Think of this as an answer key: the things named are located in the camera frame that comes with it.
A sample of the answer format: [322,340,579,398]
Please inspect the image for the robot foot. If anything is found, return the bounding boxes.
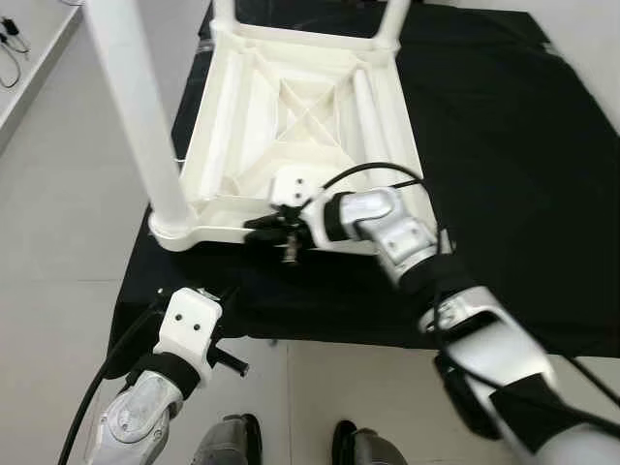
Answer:
[194,414,263,465]
[332,419,408,465]

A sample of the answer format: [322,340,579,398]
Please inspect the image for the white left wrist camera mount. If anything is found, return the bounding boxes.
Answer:
[155,288,226,384]

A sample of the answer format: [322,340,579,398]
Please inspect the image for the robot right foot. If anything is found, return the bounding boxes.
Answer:
[332,419,408,465]

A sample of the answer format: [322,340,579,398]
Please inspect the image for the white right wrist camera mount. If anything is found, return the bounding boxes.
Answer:
[269,170,327,210]

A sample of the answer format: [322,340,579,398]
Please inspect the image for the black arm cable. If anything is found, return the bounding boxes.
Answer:
[320,161,620,437]
[58,300,166,465]

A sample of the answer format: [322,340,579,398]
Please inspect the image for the looped black wall cable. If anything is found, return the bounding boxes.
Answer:
[0,15,30,90]

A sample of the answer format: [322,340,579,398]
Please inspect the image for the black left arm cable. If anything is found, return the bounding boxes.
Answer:
[58,300,166,465]

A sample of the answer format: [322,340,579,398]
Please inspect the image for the black tablecloth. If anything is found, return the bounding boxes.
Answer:
[107,0,620,379]

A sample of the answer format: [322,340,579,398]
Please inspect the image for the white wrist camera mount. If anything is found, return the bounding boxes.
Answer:
[155,288,226,384]
[269,170,327,210]

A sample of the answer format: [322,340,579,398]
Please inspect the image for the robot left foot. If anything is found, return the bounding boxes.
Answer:
[194,414,263,465]

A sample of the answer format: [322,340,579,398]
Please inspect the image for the white plastic children table top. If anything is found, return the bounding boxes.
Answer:
[148,17,451,257]

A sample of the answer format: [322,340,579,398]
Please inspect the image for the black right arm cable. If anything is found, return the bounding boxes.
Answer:
[320,161,620,437]

